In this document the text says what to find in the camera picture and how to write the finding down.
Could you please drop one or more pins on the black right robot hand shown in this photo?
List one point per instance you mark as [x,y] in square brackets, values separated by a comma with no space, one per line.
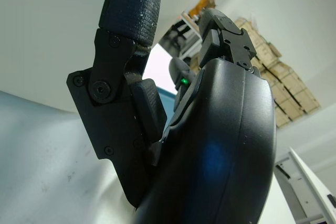
[215,134]

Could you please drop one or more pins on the cream white toaster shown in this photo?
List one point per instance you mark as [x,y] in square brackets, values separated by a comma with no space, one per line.
[52,24]

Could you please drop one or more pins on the wooden crate stack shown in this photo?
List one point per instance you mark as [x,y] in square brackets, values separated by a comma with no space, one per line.
[288,87]

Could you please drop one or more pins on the black office chair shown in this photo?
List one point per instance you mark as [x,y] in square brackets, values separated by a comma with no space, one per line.
[173,37]

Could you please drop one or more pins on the white desk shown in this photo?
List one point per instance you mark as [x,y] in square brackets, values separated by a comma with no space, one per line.
[191,28]

